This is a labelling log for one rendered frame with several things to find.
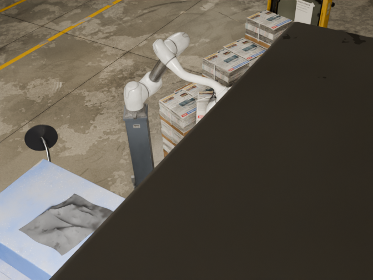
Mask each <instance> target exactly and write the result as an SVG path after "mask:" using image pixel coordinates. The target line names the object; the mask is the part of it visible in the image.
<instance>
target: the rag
mask: <svg viewBox="0 0 373 280"><path fill-rule="evenodd" d="M112 213H113V211H111V210H110V209H107V208H104V207H101V206H98V205H95V204H92V203H90V202H89V201H87V200H86V199H84V198H83V197H81V196H79V195H77V194H75V193H74V194H73V195H72V196H71V197H70V198H68V199H67V200H65V201H64V202H62V203H60V204H58V205H56V206H52V207H51V208H50V209H48V210H46V211H45V212H43V213H42V214H40V215H39V216H38V217H36V218H35V219H34V220H32V221H31V222H29V223H28V224H26V225H25V226H23V227H22V228H20V229H19V231H21V232H23V233H25V234H26V235H28V236H29V237H30V238H31V239H33V240H34V241H36V242H38V243H40V244H43V245H45V246H48V247H51V248H53V249H55V250H56V251H57V252H58V253H59V254H60V255H61V256H62V255H64V254H66V253H67V252H69V251H70V250H71V249H72V248H74V247H75V246H76V245H78V244H79V243H80V242H81V241H82V240H84V239H85V238H86V237H87V236H88V235H90V234H91V233H93V232H94V231H95V230H96V229H97V228H98V227H99V226H100V225H101V224H102V223H103V222H104V221H105V220H106V219H107V218H108V217H109V216H110V215H111V214H112Z"/></svg>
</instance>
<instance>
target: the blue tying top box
mask: <svg viewBox="0 0 373 280"><path fill-rule="evenodd" d="M74 193H75V194H77V195H79V196H81V197H83V198H84V199H86V200H87V201H89V202H90V203H92V204H95V205H98V206H101V207H104V208H107V209H110V210H111V211H114V210H115V209H116V208H117V207H118V206H119V205H120V204H121V203H122V202H123V201H124V200H125V198H123V197H121V196H119V195H117V194H115V193H113V192H111V191H109V190H107V189H105V188H103V187H101V186H99V185H97V184H94V183H92V182H90V181H88V180H86V179H84V178H82V177H80V176H78V175H76V174H74V173H72V172H70V171H68V170H66V169H64V168H62V167H60V166H58V165H56V164H54V163H52V162H50V161H48V160H45V159H42V160H41V161H39V162H38V163H37V164H36V165H34V166H33V167H32V168H31V169H29V170H28V171H27V172H26V173H25V174H23V175H22V176H20V177H19V178H18V179H17V180H16V181H14V182H13V183H12V184H11V185H9V186H8V187H7V188H6V189H4V190H3V191H2V192H1V193H0V259H1V260H3V261H5V262H6V263H8V264H9V265H10V266H12V267H13V268H15V269H16V270H18V271H19V272H21V273H22V274H24V275H25V276H27V277H28V278H30V279H31V280H49V279H50V278H51V276H52V275H54V274H55V273H56V271H57V270H59V269H60V268H61V266H62V265H63V264H64V263H65V262H66V261H67V260H68V259H69V258H70V257H71V256H72V254H73V253H74V252H75V251H76V250H77V249H78V248H79V247H80V246H81V245H82V244H83V243H84V242H85V241H86V240H87V239H88V238H89V237H90V236H91V235H92V233H91V234H90V235H88V236H87V237H86V238H85V239H84V240H82V241H81V242H80V243H79V244H78V245H76V246H75V247H74V248H72V249H71V250H70V251H69V252H67V253H66V254H64V255H62V256H61V255H60V254H59V253H58V252H57V251H56V250H55V249H53V248H51V247H48V246H45V245H43V244H40V243H38V242H36V241H34V240H33V239H31V238H30V237H29V236H28V235H26V234H25V233H23V232H21V231H19V229H20V228H22V227H23V226H25V225H26V224H28V223H29V222H31V221H32V220H34V219H35V218H36V217H38V216H39V215H40V214H42V213H43V212H45V211H46V210H48V209H50V208H51V207H52V206H56V205H58V204H60V203H62V202H64V201H65V200H67V199H68V198H70V197H71V196H72V195H73V194H74Z"/></svg>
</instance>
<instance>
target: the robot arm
mask: <svg viewBox="0 0 373 280"><path fill-rule="evenodd" d="M189 43H190V37H189V36H188V34H187V33H185V32H177V33H174V34H173V35H171V36H170V37H168V38H167V39H166V40H162V39H157V40H156V41H155V42H154V43H153V49H154V52H155V54H156V55H157V57H158V58H159V60H158V61H157V63H156V65H155V66H154V68H153V69H152V71H150V72H148V73H147V74H146V75H145V76H144V77H143V78H142V79H141V80H140V81H139V82H136V81H132V82H129V83H127V84H126V85H125V88H124V101H125V107H126V110H125V116H124V117H125V118H129V117H133V119H136V118H137V117H145V116H146V114H145V107H146V103H144V102H145V100H146V99H147V98H148V97H150V96H152V95H153V94H154V93H156V92H157V91H158V90H160V88H161V86H162V83H163V80H162V76H163V75H164V73H165V72H166V71H167V69H168V68H169V69H170V70H172V71H173V72H174V73H175V74H176V75H177V76H178V77H180V78H181V79H183V80H185V81H188V82H193V83H197V84H202V85H205V86H209V87H211V88H213V89H214V90H213V95H212V97H210V100H209V101H208V105H207V107H206V113H207V112H208V111H209V110H210V109H211V108H212V107H213V106H214V105H215V104H216V102H217V101H218V100H219V99H221V97H222V96H223V95H224V94H225V93H226V92H227V91H228V90H229V89H230V88H231V87H229V88H228V87H224V86H222V85H221V84H220V83H218V80H213V79H210V78H206V77H202V76H198V75H195V74H191V73H189V72H187V71H186V70H185V69H184V68H183V67H182V65H181V64H180V62H179V61H178V59H177V57H178V56H180V55H181V54H182V53H183V52H184V51H185V49H186V48H187V47H188V45H189Z"/></svg>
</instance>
